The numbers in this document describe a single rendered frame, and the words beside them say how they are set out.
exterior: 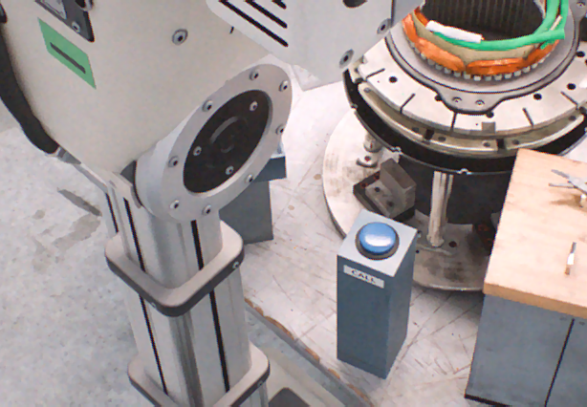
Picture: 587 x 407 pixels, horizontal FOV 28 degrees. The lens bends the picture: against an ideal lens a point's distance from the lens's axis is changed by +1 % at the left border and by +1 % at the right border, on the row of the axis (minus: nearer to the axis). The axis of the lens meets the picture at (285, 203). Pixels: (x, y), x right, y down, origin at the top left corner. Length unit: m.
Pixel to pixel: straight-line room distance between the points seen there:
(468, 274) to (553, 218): 0.29
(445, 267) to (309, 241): 0.19
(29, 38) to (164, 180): 0.14
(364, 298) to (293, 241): 0.28
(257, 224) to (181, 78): 0.84
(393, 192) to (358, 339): 0.24
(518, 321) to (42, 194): 1.59
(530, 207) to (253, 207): 0.41
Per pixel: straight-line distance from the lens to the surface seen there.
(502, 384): 1.49
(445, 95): 1.39
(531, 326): 1.35
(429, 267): 1.60
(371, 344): 1.48
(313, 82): 1.80
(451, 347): 1.57
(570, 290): 1.30
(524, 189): 1.36
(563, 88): 1.42
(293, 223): 1.67
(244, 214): 1.59
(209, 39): 0.76
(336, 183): 1.68
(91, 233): 2.65
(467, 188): 1.71
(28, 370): 2.50
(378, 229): 1.34
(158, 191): 0.89
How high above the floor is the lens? 2.16
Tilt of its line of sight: 55 degrees down
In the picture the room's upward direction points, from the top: 3 degrees counter-clockwise
